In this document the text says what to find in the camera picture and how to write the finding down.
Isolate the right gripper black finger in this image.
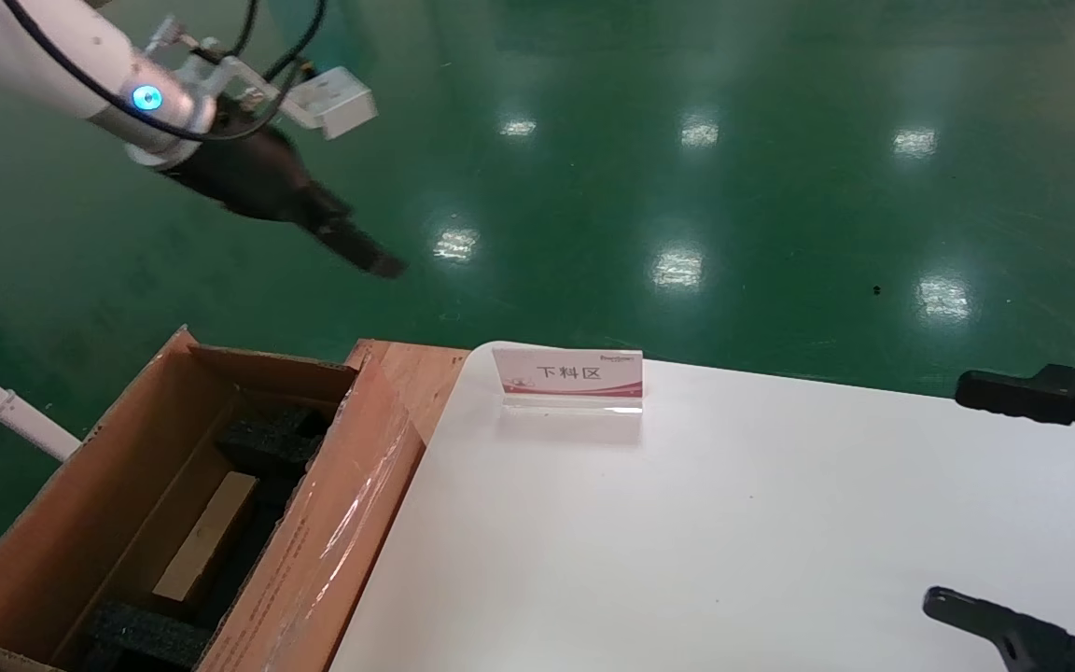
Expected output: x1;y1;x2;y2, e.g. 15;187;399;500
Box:
955;364;1075;465
922;586;1075;672

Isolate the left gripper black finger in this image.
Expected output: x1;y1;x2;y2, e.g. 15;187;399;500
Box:
323;201;408;273
314;219;398;279

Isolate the large open cardboard box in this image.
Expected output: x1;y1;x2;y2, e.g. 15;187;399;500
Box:
0;325;426;672

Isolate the black looped cable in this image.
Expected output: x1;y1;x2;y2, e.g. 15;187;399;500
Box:
230;0;329;87

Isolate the acrylic sign with red print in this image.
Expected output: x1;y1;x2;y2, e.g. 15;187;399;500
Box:
491;347;644;414

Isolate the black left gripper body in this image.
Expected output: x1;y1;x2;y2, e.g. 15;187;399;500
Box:
164;98;352;234

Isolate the black foam block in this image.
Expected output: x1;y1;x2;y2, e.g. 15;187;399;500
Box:
214;403;333;482
80;602;214;672

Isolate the white tube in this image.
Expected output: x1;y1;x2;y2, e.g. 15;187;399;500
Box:
0;347;83;463

